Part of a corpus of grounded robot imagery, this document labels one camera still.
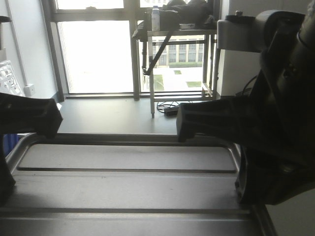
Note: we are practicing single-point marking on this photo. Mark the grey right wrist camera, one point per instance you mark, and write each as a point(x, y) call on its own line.
point(243, 32)

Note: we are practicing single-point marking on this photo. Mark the metal table by window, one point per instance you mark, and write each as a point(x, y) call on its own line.
point(178, 66)

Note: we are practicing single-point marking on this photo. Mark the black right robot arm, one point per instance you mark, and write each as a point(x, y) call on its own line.
point(286, 80)

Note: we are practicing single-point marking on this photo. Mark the black bag on table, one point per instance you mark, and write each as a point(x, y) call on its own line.
point(176, 12)

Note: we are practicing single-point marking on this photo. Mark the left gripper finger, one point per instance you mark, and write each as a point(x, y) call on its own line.
point(7, 181)

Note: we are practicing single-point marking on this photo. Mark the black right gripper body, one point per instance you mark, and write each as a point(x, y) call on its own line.
point(277, 154)

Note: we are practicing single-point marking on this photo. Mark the silver metal tray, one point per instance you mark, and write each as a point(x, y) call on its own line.
point(127, 185)

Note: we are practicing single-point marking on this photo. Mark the white wall socket box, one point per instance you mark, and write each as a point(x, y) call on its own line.
point(29, 90)

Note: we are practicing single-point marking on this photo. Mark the white bottle on table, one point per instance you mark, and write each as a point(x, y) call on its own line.
point(155, 18)

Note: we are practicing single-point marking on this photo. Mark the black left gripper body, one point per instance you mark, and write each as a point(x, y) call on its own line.
point(29, 115)

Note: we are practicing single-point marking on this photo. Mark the black power strip on floor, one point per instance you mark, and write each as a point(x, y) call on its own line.
point(170, 108)

